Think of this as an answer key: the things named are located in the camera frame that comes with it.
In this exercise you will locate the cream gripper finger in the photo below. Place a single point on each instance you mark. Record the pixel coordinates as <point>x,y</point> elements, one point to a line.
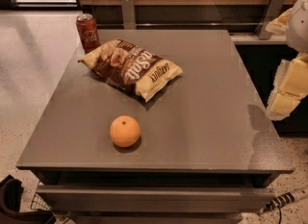
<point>290,86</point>
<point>280,25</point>

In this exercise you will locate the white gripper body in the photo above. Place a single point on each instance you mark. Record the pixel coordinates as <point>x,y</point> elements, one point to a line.
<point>298,26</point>

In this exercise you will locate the orange fruit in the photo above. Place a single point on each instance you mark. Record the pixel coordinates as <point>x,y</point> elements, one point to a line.
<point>125,131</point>

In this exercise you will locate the brown yellow chip bag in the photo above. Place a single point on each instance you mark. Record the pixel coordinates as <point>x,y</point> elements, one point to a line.
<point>126,66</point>

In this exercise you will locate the red cola can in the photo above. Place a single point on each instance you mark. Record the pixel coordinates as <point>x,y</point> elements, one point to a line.
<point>87,30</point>

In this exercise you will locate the grey table drawer front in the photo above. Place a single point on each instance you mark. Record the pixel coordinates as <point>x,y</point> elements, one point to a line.
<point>154,199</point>

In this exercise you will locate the right metal wall bracket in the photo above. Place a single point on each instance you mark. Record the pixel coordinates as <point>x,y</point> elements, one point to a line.
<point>272,10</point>

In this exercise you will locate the metal wall bracket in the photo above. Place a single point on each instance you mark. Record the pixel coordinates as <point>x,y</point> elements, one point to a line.
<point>272,10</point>
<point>128,14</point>

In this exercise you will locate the left metal wall bracket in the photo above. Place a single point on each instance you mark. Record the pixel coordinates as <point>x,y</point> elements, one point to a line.
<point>128,14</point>

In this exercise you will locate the horizontal metal rail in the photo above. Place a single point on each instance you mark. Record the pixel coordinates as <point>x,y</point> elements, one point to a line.
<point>228,26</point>

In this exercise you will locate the wire basket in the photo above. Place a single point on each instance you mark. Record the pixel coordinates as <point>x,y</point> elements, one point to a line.
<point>38,203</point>

